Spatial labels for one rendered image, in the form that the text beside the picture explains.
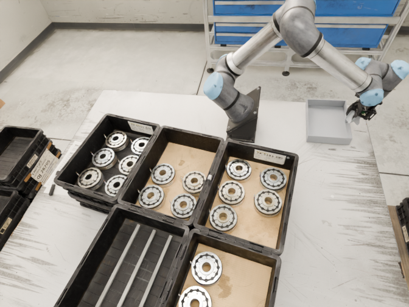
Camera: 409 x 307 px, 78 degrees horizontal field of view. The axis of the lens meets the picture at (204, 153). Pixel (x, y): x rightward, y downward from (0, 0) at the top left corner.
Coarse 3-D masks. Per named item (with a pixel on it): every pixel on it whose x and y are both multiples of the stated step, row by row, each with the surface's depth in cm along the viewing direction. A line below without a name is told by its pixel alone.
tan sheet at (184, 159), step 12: (168, 144) 120; (168, 156) 115; (180, 156) 115; (192, 156) 114; (204, 156) 114; (180, 168) 111; (192, 168) 110; (204, 168) 110; (180, 180) 107; (168, 192) 104; (180, 192) 104; (168, 204) 101
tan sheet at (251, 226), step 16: (224, 176) 107; (256, 176) 105; (288, 176) 104; (256, 192) 101; (240, 208) 97; (208, 224) 95; (240, 224) 94; (256, 224) 93; (272, 224) 93; (256, 240) 90; (272, 240) 89
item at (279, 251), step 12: (240, 144) 104; (252, 144) 103; (216, 168) 97; (204, 192) 92; (288, 192) 89; (204, 204) 90; (288, 204) 86; (288, 216) 84; (204, 228) 84; (240, 240) 81; (276, 252) 77
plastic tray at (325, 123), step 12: (312, 108) 142; (324, 108) 141; (336, 108) 140; (312, 120) 137; (324, 120) 136; (336, 120) 135; (312, 132) 132; (324, 132) 131; (336, 132) 130; (348, 132) 127; (348, 144) 125
